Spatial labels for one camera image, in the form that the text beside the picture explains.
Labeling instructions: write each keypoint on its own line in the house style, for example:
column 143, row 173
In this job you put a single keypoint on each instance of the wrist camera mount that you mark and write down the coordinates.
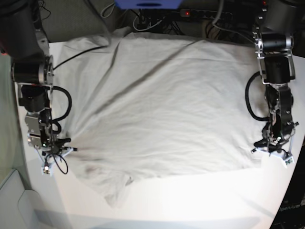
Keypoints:
column 278, row 152
column 50, row 159

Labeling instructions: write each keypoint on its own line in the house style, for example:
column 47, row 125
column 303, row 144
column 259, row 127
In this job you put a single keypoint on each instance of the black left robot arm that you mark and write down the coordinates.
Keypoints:
column 273, row 33

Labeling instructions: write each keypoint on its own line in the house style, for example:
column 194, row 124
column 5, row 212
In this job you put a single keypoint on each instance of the black power strip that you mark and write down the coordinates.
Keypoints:
column 205, row 14

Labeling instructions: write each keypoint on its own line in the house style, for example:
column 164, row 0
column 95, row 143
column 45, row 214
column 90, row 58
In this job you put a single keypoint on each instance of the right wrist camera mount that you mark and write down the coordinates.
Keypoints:
column 50, row 159

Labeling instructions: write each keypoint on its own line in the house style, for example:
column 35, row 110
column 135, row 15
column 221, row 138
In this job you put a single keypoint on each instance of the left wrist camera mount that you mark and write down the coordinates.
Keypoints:
column 278, row 152

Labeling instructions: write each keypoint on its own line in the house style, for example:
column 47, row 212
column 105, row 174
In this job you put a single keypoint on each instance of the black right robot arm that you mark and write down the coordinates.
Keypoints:
column 23, row 38

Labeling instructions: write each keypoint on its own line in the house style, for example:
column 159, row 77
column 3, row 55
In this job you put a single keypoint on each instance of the grey t-shirt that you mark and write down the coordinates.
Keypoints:
column 155, row 106

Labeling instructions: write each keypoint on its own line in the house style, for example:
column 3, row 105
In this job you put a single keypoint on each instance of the blue box at top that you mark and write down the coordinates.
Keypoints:
column 148, row 4

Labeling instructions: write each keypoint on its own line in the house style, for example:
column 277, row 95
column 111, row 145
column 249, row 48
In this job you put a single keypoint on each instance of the grey side table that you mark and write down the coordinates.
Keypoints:
column 16, row 210

